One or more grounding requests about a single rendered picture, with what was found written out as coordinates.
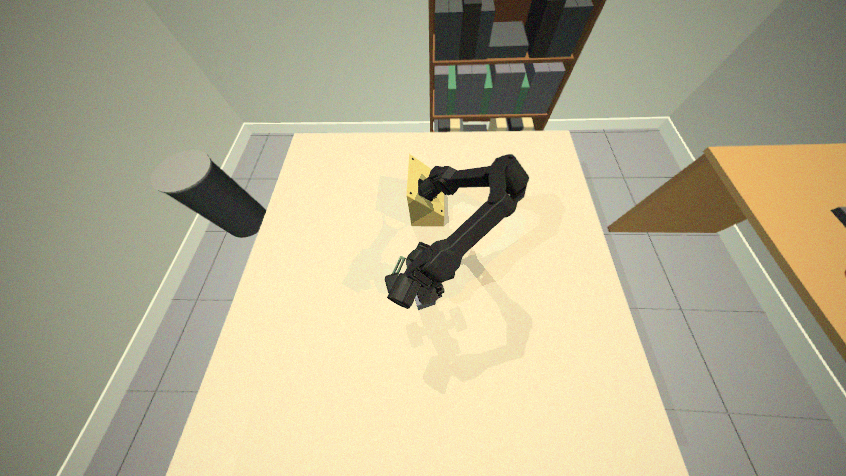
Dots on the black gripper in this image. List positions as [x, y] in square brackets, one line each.
[390, 280]

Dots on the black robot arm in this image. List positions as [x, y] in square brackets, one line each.
[441, 259]

